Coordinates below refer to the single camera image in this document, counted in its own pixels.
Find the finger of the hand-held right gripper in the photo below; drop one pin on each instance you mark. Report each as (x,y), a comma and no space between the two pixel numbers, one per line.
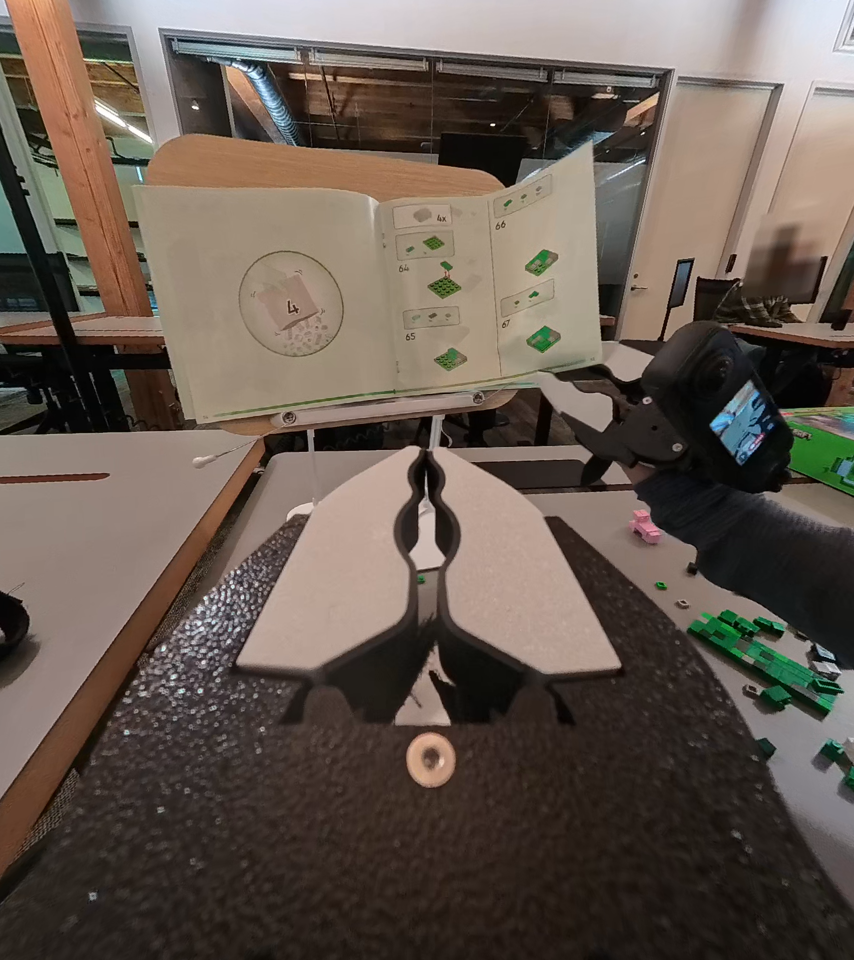
(592,397)
(627,360)

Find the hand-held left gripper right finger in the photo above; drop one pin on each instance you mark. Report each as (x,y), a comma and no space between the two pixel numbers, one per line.
(524,585)

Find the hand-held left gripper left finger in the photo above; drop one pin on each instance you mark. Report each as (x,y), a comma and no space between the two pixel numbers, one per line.
(329,585)

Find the pink pig figure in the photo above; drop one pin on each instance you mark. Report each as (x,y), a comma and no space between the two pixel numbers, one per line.
(645,529)

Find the instruction booklet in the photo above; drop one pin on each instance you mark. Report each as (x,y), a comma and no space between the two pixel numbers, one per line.
(194,247)

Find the person's right forearm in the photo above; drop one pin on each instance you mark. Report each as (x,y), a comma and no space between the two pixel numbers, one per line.
(786,570)

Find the black desk pad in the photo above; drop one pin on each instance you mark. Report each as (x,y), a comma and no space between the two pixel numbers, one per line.
(547,469)

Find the grey desk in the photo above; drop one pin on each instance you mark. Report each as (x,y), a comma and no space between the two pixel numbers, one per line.
(606,540)

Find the black office chair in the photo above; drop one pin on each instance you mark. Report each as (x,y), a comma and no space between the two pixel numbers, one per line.
(711,300)

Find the tablet on stand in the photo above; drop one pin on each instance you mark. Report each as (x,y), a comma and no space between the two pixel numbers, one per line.
(680,283)

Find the wooden table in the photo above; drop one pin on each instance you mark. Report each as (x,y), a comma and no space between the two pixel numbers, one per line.
(97,540)
(809,334)
(59,326)

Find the white door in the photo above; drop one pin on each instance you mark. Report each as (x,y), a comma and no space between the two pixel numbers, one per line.
(831,187)
(696,187)

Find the green mosaic brick plate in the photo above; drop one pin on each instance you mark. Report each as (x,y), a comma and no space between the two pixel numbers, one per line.
(764,660)

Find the small green brick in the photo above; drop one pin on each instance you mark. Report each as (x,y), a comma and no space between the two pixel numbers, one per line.
(831,751)

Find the glass partition window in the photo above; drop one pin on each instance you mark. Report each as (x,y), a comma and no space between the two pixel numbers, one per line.
(367,105)

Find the white booklet stand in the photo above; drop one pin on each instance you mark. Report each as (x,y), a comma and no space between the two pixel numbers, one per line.
(284,161)

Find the black monitor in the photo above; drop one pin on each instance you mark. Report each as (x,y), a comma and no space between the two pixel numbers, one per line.
(22,281)

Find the black pole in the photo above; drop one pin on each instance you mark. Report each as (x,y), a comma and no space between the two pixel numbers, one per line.
(18,184)

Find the wooden pillar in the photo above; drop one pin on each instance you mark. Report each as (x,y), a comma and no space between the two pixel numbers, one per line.
(59,112)

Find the metal duct pipe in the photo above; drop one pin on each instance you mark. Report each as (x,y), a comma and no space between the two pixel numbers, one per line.
(269,97)

